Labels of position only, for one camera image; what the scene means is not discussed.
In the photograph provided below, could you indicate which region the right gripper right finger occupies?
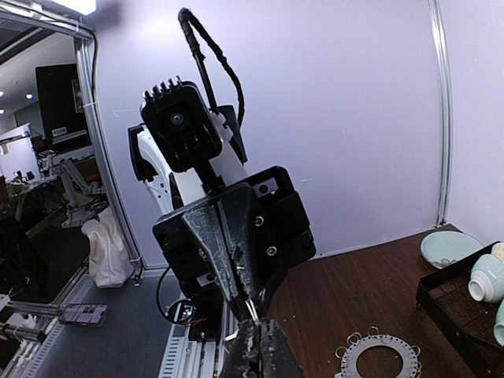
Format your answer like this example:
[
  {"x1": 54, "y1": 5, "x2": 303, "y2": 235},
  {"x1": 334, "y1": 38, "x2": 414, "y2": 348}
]
[{"x1": 259, "y1": 320, "x2": 303, "y2": 378}]

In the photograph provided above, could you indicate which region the light blue floral bowl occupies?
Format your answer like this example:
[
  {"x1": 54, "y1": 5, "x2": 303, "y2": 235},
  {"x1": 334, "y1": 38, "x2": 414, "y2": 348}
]
[{"x1": 493, "y1": 301, "x2": 504, "y2": 347}]

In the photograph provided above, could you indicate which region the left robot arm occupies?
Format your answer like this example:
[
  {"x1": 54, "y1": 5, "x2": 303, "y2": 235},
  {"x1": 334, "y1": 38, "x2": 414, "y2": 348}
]
[{"x1": 128, "y1": 124, "x2": 316, "y2": 320}]

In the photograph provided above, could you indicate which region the light blue plate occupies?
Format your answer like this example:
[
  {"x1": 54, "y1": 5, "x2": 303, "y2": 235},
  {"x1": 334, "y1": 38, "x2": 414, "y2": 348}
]
[{"x1": 421, "y1": 231, "x2": 484, "y2": 269}]

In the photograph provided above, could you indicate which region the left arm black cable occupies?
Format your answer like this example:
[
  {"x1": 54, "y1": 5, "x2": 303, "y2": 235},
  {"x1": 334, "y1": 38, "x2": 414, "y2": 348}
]
[{"x1": 177, "y1": 7, "x2": 246, "y2": 127}]

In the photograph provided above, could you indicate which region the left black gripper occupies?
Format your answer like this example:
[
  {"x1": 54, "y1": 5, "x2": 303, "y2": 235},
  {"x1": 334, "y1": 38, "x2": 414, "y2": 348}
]
[{"x1": 153, "y1": 166, "x2": 316, "y2": 319}]

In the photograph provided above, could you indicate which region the black wire dish rack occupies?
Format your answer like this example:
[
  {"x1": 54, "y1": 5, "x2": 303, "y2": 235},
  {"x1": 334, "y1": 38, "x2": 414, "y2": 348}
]
[{"x1": 416, "y1": 244, "x2": 503, "y2": 359}]

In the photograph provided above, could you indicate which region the white bag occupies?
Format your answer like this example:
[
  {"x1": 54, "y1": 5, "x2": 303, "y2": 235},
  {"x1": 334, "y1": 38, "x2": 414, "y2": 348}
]
[{"x1": 81, "y1": 207, "x2": 134, "y2": 289}]

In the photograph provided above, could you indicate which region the left aluminium frame post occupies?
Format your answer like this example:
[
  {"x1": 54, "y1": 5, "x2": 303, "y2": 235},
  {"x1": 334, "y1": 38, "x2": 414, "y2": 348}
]
[{"x1": 427, "y1": 0, "x2": 454, "y2": 228}]

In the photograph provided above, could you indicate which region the ceiling light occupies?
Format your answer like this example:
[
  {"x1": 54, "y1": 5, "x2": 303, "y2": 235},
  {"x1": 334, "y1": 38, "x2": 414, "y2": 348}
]
[{"x1": 41, "y1": 0, "x2": 97, "y2": 17}]

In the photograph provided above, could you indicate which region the grey perforated keyring disc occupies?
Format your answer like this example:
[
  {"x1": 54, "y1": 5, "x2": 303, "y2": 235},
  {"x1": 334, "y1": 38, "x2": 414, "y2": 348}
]
[{"x1": 333, "y1": 326, "x2": 422, "y2": 378}]

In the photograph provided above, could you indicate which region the light blue ribbed bowl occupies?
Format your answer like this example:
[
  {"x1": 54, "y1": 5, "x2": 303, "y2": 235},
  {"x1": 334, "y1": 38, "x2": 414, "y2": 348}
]
[{"x1": 468, "y1": 254, "x2": 503, "y2": 303}]

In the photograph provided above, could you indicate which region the cream patterned bowl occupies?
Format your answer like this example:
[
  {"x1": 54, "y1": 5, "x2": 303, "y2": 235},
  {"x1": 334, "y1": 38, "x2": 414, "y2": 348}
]
[{"x1": 491, "y1": 242, "x2": 504, "y2": 261}]

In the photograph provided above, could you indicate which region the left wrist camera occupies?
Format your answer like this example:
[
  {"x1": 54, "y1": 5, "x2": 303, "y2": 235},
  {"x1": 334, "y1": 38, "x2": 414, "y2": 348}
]
[{"x1": 141, "y1": 81, "x2": 224, "y2": 172}]

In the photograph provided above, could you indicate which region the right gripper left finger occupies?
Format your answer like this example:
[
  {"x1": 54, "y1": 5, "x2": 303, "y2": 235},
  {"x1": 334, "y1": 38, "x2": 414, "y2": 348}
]
[{"x1": 219, "y1": 319, "x2": 260, "y2": 378}]

